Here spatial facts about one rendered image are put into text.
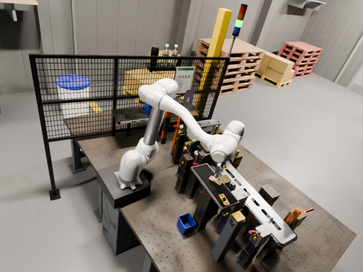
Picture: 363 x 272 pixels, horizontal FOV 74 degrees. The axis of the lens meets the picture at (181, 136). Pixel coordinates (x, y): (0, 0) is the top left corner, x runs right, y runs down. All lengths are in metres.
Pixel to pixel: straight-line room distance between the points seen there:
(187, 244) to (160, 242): 0.19
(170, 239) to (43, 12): 3.60
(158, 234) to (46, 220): 1.35
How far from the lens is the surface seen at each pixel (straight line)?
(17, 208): 3.02
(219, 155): 1.20
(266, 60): 7.47
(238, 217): 1.53
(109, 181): 1.99
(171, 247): 1.84
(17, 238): 2.81
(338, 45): 9.94
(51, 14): 4.39
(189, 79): 2.64
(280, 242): 1.78
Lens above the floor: 2.29
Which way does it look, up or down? 35 degrees down
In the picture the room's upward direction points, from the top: 14 degrees clockwise
